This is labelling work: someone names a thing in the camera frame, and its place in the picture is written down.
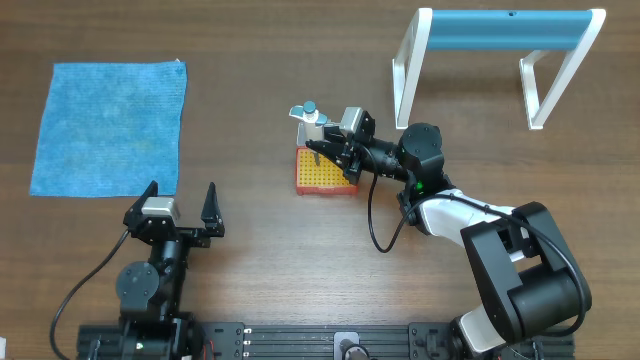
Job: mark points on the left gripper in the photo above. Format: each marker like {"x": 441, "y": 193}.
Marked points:
{"x": 192, "y": 235}

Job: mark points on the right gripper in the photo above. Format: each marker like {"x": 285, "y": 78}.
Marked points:
{"x": 361, "y": 150}

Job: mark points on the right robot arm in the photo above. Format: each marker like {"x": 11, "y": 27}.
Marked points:
{"x": 505, "y": 260}

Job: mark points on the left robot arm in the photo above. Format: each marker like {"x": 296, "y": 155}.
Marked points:
{"x": 150, "y": 285}

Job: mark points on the red and yellow tip box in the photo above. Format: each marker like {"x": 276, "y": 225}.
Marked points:
{"x": 320, "y": 177}

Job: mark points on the blue cloth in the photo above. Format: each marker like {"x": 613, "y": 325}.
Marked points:
{"x": 105, "y": 130}

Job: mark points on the white and blue stand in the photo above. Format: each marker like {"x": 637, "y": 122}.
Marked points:
{"x": 500, "y": 30}

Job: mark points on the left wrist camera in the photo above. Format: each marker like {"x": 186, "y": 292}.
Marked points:
{"x": 159, "y": 207}

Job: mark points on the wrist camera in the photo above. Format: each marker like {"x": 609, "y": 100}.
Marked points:
{"x": 159, "y": 207}
{"x": 351, "y": 120}

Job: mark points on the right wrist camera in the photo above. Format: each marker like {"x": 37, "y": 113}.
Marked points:
{"x": 351, "y": 120}

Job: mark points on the mounting rail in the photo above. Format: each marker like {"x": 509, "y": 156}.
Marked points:
{"x": 300, "y": 342}

